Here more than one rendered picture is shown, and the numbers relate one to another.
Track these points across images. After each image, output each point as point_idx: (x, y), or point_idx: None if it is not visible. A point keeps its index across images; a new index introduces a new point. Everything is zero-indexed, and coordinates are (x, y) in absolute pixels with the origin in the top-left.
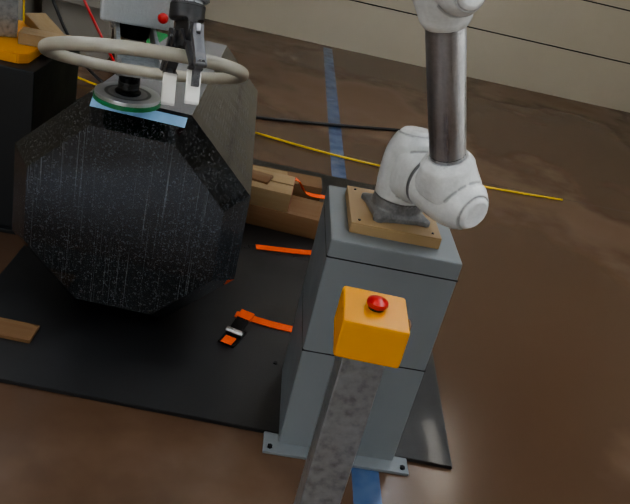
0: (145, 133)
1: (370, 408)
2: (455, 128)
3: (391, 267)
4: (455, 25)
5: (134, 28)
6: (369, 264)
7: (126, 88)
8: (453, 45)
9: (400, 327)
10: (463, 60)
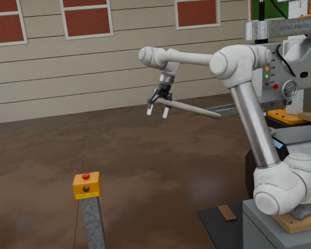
0: None
1: (83, 218)
2: (252, 145)
3: (260, 229)
4: (226, 84)
5: None
6: (253, 223)
7: None
8: (233, 95)
9: (75, 183)
10: (243, 103)
